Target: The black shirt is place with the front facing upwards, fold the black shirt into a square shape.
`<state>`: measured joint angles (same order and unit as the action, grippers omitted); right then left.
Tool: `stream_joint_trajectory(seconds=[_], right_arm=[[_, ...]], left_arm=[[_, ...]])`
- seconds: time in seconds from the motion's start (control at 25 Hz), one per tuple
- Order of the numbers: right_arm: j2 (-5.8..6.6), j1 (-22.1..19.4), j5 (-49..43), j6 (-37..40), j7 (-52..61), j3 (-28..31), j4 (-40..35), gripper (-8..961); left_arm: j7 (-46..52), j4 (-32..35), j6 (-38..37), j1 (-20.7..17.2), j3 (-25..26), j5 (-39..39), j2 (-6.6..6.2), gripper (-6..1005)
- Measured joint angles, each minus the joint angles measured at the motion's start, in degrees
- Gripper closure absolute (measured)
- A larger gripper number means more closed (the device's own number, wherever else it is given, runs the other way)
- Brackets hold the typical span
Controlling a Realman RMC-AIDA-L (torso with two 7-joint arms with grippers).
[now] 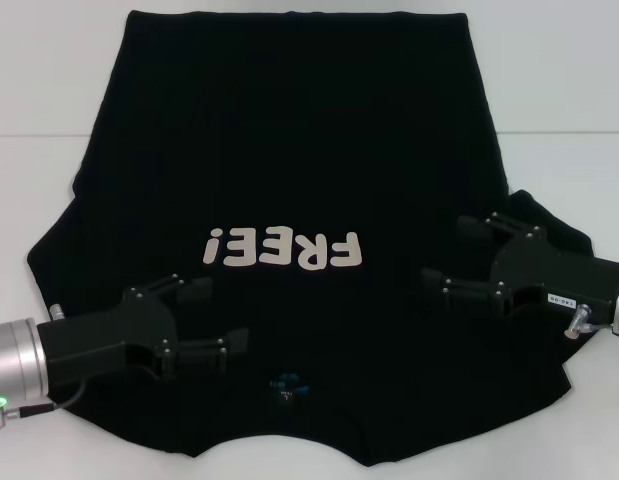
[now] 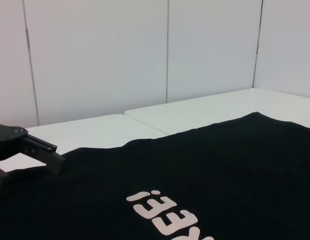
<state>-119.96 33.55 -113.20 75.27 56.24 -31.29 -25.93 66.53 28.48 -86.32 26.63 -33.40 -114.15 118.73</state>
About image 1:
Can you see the small silver connector plug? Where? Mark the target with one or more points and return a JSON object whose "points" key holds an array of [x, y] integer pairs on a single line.
{"points": [[55, 311]]}

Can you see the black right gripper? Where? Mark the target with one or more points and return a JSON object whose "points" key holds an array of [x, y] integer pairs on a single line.
{"points": [[549, 270]]}

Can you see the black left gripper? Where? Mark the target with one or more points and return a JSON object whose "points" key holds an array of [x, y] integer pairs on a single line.
{"points": [[99, 335]]}

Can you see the black shirt with FREE print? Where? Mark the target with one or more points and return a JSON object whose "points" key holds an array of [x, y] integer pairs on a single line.
{"points": [[289, 150]]}

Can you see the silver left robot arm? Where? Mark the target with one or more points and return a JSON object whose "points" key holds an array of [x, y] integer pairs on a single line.
{"points": [[14, 360]]}

